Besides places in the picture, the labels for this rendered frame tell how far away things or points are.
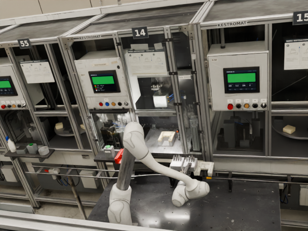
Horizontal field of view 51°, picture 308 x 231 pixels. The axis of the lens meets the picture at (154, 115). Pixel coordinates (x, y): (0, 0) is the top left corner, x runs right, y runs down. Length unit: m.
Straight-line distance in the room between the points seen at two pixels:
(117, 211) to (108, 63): 1.15
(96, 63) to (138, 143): 0.87
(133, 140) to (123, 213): 0.59
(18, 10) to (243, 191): 6.14
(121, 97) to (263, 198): 1.41
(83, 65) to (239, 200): 1.67
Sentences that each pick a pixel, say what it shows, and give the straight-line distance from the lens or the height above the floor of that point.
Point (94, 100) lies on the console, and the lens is 2.87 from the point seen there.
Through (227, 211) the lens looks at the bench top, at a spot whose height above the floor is 0.68.
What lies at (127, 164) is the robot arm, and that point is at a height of 1.19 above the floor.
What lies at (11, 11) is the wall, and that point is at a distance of 7.76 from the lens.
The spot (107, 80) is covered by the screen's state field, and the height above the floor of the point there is 1.65.
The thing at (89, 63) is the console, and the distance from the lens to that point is 2.73.
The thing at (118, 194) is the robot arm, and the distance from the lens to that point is 2.55.
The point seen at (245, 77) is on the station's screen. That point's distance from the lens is 2.40.
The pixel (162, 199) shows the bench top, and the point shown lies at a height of 0.68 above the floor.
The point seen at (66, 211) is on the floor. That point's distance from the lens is 4.07.
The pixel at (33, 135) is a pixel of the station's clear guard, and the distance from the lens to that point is 3.54.
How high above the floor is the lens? 2.57
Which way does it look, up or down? 28 degrees down
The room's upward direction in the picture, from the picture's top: 11 degrees counter-clockwise
